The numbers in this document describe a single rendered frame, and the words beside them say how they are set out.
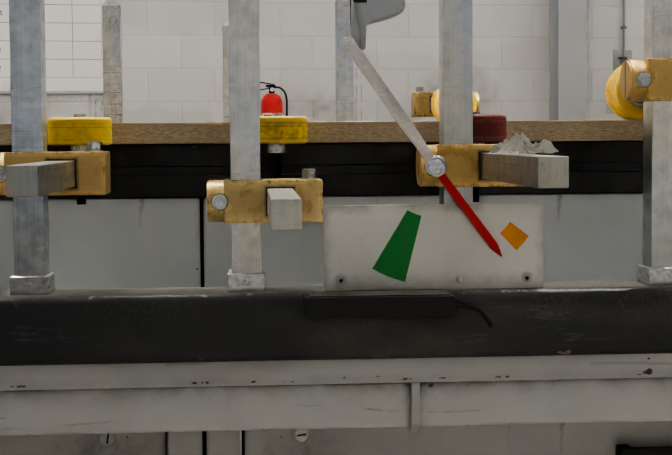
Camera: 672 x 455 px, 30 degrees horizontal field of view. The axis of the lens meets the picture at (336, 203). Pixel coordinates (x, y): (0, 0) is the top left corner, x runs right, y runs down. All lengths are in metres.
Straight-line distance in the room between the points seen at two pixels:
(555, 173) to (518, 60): 7.85
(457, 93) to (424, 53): 7.37
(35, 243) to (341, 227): 0.35
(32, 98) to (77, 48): 7.10
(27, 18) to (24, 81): 0.07
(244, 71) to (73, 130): 0.25
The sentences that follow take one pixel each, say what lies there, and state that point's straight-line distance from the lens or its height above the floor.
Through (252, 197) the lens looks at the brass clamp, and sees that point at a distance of 1.46.
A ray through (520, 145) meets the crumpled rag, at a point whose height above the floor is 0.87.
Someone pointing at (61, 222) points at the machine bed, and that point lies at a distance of 1.70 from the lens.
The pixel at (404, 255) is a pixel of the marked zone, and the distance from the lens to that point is 1.47.
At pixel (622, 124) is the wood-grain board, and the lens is 1.73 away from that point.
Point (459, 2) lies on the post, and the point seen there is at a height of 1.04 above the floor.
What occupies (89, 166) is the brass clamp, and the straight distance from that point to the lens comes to 1.47.
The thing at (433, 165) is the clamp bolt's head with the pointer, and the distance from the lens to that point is 1.45.
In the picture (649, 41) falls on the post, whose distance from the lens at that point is 1.55.
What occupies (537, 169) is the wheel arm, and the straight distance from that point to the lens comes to 1.19.
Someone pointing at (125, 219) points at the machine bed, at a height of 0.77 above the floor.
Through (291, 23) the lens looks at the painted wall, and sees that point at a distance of 8.69.
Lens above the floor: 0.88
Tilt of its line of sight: 3 degrees down
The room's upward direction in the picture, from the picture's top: straight up
